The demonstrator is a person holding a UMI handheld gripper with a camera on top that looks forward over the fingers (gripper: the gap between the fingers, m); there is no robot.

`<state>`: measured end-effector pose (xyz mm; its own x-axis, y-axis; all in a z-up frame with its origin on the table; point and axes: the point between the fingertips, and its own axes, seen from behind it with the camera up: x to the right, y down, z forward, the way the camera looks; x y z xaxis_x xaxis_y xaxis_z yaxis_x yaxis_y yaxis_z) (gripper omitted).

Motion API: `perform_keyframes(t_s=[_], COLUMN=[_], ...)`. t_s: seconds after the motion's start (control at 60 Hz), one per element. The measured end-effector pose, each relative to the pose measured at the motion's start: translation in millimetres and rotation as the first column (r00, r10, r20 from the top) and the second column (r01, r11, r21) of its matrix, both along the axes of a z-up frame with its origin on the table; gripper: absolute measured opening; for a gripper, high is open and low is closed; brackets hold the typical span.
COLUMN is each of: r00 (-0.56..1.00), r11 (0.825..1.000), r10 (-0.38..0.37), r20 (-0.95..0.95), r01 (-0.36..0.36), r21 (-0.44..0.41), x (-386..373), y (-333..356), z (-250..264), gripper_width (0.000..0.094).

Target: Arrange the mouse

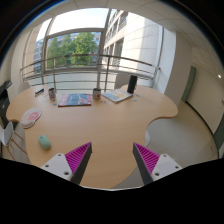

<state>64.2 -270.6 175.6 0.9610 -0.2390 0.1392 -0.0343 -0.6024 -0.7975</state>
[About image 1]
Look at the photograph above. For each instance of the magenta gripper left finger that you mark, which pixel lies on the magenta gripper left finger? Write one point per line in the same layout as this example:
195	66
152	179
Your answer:
70	166

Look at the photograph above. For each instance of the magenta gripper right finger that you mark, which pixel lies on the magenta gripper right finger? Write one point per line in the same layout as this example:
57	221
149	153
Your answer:
153	166

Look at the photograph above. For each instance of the mint green computer mouse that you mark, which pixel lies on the mint green computer mouse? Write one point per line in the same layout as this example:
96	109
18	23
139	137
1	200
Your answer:
44	142

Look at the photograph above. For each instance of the white chair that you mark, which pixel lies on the white chair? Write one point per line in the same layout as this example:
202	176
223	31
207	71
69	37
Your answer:
7	138

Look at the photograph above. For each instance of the red blue patterned book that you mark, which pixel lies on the red blue patterned book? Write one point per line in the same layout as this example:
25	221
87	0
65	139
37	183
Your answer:
75	100

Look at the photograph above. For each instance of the patterned cup left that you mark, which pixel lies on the patterned cup left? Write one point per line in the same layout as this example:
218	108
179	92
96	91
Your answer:
52	93

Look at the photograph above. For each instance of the light blue yellow book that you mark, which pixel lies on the light blue yellow book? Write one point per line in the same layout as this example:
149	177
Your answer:
117	95

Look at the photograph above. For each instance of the small dark box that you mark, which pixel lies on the small dark box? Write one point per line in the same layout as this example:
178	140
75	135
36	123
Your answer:
39	91

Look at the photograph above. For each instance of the black cylindrical speaker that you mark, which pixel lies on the black cylindrical speaker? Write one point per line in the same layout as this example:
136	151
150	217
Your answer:
132	84

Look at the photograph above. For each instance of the black office chair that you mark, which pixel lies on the black office chair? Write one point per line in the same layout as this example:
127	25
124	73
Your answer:
6	96

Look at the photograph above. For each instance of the metal balcony railing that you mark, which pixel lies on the metal balcony railing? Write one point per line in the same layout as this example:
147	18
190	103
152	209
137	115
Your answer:
84	72

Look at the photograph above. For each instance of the green door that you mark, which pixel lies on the green door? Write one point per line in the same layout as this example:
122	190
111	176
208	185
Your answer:
189	84

